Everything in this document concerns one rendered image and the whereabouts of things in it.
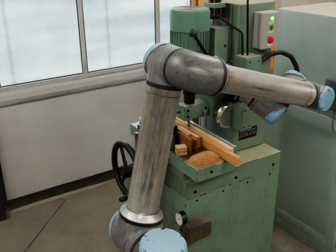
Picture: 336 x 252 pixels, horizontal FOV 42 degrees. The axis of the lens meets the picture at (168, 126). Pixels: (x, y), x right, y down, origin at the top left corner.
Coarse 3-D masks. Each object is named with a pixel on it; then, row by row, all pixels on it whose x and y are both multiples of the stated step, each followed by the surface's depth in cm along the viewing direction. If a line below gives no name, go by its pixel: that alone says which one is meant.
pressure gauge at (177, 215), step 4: (176, 212) 190; (180, 212) 189; (184, 212) 189; (176, 216) 192; (180, 216) 188; (184, 216) 188; (176, 220) 192; (180, 220) 189; (184, 220) 188; (180, 224) 190; (184, 224) 192
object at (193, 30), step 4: (192, 28) 176; (192, 32) 175; (196, 32) 176; (192, 36) 176; (196, 36) 178; (196, 40) 178; (200, 44) 180; (204, 48) 182; (204, 52) 182; (224, 96) 199; (228, 96) 197; (232, 96) 196; (236, 96) 198; (228, 100) 198; (232, 100) 197; (236, 100) 199
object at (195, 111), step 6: (180, 102) 206; (198, 102) 206; (204, 102) 206; (180, 108) 203; (186, 108) 201; (192, 108) 203; (198, 108) 205; (180, 114) 205; (186, 114) 203; (192, 114) 205; (198, 114) 207
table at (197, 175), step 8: (136, 128) 222; (192, 152) 196; (168, 160) 199; (176, 160) 194; (184, 160) 189; (224, 160) 188; (184, 168) 189; (192, 168) 183; (200, 168) 182; (208, 168) 184; (216, 168) 187; (224, 168) 189; (232, 168) 192; (192, 176) 185; (200, 176) 183; (208, 176) 186
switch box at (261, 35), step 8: (256, 16) 193; (264, 16) 190; (256, 24) 194; (264, 24) 192; (272, 24) 194; (256, 32) 196; (264, 32) 193; (272, 32) 196; (256, 40) 197; (264, 40) 195; (264, 48) 197
